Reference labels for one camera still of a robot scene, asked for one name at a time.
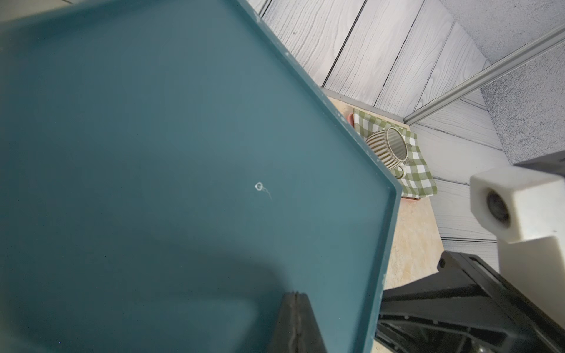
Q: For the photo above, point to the right aluminium frame post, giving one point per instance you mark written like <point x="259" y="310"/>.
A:
<point x="511" y="62"/>

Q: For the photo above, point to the striped ceramic cup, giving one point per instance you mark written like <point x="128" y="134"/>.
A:
<point x="390" y="147"/>

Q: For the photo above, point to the green checkered cloth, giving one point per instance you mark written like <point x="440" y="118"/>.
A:
<point x="418" y="183"/>

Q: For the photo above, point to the teal and yellow drawer cabinet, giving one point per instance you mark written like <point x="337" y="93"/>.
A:
<point x="168" y="172"/>

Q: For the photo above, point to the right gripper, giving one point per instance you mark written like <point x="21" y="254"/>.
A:
<point x="466" y="306"/>

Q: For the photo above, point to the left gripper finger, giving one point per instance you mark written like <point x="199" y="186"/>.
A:
<point x="296" y="329"/>

